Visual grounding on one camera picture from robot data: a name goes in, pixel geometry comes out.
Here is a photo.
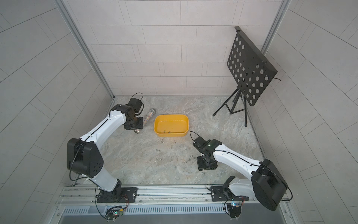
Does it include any yellow plastic storage box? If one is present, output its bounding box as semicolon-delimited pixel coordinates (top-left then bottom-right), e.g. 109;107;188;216
154;114;189;137

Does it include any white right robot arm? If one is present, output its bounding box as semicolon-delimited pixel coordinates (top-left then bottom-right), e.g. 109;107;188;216
193;137;290;211

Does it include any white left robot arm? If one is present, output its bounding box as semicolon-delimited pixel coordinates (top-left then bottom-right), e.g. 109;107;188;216
66;102;144;192

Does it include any right controller circuit board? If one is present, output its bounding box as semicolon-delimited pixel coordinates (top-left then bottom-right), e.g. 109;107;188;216
226;203;242;218

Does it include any controller circuit board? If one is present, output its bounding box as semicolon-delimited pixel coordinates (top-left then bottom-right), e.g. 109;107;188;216
226;203;242;218
105;206;124;222

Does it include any left controller circuit board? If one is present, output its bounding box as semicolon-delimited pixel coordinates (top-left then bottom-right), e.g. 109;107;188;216
105;206;124;222

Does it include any black perforated music stand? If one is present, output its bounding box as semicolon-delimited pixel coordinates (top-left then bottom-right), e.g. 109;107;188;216
213;26;281;127

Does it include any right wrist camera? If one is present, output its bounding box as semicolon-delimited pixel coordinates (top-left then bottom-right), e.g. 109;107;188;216
193;136;210;152

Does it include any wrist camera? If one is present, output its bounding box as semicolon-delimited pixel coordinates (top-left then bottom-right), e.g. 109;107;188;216
193;136;210;152
127;98;144;116

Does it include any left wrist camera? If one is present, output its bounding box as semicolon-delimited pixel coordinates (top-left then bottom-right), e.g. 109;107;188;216
127;98;144;116

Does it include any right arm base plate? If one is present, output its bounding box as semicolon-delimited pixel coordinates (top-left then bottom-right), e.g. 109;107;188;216
207;185;249;202

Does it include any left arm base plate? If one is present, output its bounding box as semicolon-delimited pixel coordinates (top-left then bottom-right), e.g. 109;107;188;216
95;187;138;203

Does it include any aluminium mounting rail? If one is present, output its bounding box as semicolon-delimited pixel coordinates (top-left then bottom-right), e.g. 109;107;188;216
54;183;290;207

